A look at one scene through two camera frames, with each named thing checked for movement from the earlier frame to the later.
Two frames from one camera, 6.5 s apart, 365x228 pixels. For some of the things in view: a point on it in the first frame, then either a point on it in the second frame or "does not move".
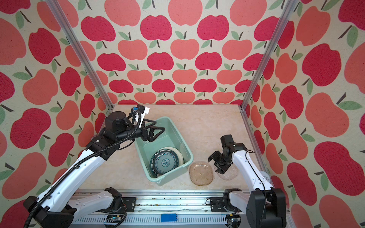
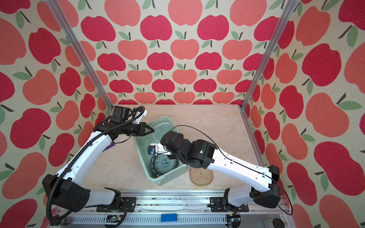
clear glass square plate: (231, 172) -> (160, 130)
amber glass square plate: (201, 173) does not move
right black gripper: (221, 169) -> (171, 155)
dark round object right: (277, 223) does not move
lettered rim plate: (151, 168) does not move
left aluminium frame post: (81, 52) does not move
